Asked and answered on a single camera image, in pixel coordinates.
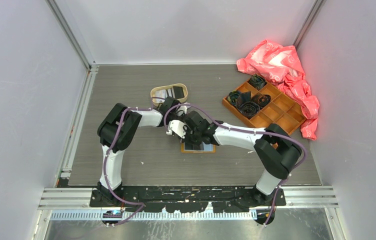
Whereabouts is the black card in tray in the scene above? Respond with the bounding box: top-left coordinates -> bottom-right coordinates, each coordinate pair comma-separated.
171,86 -> 186,99

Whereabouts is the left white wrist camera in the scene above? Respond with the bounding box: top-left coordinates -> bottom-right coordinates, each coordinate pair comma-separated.
176,105 -> 189,117

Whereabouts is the orange compartment organizer box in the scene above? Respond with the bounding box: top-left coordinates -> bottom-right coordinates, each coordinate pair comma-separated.
221,80 -> 306,135

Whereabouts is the aluminium front rail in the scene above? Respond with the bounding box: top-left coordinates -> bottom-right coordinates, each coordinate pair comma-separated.
38,185 -> 339,226

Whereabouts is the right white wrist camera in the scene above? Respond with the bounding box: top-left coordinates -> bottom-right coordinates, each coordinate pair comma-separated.
166,120 -> 188,139

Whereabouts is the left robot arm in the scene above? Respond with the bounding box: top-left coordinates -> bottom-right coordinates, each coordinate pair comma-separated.
97,96 -> 181,207

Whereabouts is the dark rolled item right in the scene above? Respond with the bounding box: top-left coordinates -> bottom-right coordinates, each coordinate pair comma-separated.
251,94 -> 272,108

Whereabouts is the dark rolled item left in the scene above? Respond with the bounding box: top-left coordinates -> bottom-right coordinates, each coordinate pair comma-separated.
226,90 -> 251,108

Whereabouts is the stack of striped cards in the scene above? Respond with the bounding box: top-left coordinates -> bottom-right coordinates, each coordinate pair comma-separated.
154,88 -> 173,99

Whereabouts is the dark rolled item lower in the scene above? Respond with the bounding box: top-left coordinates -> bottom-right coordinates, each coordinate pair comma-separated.
236,101 -> 261,119

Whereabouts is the pink plastic bag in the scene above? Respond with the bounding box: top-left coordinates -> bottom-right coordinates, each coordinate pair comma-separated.
236,39 -> 320,141

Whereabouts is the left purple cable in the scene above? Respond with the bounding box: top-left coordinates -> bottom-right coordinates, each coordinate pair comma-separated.
103,96 -> 169,228

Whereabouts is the dark rolled item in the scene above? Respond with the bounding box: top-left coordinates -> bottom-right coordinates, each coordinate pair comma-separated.
248,74 -> 267,90
236,101 -> 261,119
226,90 -> 251,108
251,94 -> 272,108

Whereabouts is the dark rolled item upper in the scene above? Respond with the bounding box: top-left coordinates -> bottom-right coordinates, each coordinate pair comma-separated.
248,74 -> 267,90

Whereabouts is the beige oval tray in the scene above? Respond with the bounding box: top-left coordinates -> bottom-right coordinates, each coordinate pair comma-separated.
150,83 -> 188,107

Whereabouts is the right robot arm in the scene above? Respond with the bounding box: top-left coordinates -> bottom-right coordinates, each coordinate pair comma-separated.
182,111 -> 304,206

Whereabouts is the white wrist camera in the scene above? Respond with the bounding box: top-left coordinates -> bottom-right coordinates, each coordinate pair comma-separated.
176,105 -> 189,117
166,120 -> 188,139

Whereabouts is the orange card holder wallet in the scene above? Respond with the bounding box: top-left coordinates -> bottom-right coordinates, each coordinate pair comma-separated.
181,142 -> 216,154

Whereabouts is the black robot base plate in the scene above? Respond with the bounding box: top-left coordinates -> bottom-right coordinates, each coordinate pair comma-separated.
89,185 -> 286,213

